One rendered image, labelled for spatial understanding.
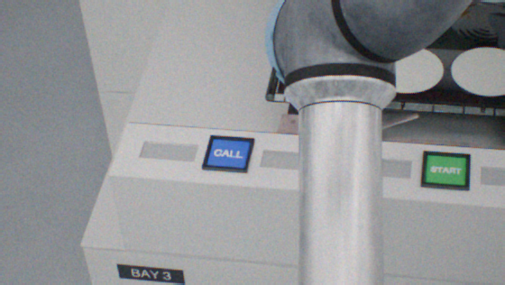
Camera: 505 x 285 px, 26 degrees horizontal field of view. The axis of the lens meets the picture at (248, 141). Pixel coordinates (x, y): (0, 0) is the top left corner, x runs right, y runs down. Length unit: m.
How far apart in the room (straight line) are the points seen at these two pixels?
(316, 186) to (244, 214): 0.26
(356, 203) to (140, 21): 0.98
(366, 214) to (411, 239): 0.25
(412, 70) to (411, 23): 0.48
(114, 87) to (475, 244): 0.98
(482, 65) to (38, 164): 1.48
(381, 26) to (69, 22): 2.19
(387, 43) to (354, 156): 0.12
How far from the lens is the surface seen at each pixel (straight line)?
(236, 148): 1.32
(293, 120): 1.43
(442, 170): 1.29
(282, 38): 1.14
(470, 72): 1.52
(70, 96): 2.92
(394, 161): 1.31
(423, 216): 1.28
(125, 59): 2.04
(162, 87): 1.64
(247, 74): 1.64
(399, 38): 1.05
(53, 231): 2.59
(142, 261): 1.43
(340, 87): 1.08
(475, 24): 1.61
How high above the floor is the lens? 1.89
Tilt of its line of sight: 44 degrees down
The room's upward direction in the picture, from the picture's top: 5 degrees counter-clockwise
